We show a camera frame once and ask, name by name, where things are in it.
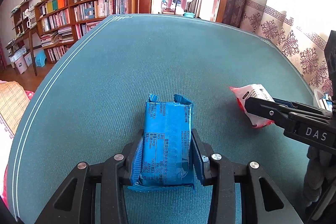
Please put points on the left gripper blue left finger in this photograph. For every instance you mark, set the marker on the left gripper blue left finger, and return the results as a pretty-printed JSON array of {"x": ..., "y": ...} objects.
[{"x": 74, "y": 201}]

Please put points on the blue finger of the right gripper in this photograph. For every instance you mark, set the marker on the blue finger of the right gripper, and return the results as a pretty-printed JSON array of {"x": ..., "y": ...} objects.
[
  {"x": 302, "y": 106},
  {"x": 277, "y": 114}
]

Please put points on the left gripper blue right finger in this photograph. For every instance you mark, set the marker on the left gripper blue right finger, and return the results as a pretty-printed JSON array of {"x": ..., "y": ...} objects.
[{"x": 262, "y": 201}]

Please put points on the red and white snack packet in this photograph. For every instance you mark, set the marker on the red and white snack packet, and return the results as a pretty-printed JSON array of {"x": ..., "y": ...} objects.
[{"x": 250, "y": 99}]

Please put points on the blue foil snack bar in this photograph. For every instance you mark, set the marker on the blue foil snack bar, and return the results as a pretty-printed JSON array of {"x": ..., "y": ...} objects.
[{"x": 165, "y": 145}]

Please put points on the blue noodle snack packet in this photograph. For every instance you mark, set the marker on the blue noodle snack packet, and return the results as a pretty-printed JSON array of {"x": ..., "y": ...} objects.
[{"x": 327, "y": 103}]

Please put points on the grey gloved right hand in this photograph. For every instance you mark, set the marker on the grey gloved right hand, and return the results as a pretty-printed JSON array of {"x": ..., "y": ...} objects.
[{"x": 320, "y": 168}]

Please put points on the clear plastic round bowl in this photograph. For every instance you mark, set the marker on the clear plastic round bowl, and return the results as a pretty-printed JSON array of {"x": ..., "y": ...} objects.
[{"x": 318, "y": 94}]

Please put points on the patterned white maroon curtain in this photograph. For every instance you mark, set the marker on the patterned white maroon curtain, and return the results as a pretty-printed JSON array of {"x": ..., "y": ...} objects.
[{"x": 299, "y": 29}]

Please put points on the green table mat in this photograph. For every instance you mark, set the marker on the green table mat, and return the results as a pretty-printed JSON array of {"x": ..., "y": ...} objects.
[{"x": 149, "y": 72}]

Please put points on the orange checked bed quilt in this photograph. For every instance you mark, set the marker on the orange checked bed quilt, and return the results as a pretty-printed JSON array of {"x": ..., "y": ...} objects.
[{"x": 13, "y": 102}]

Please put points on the blue plastic stool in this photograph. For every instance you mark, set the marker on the blue plastic stool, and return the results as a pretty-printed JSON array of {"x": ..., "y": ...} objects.
[{"x": 40, "y": 59}]

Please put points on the white storage bin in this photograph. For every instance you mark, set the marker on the white storage bin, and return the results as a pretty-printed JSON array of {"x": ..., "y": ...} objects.
[{"x": 21, "y": 64}]

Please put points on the wooden bookshelf with books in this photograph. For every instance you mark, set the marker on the wooden bookshelf with books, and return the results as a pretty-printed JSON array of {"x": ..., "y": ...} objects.
[{"x": 61, "y": 23}]

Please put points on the small dark wooden shelf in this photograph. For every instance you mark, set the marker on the small dark wooden shelf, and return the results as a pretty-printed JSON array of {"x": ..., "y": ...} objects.
[{"x": 21, "y": 16}]

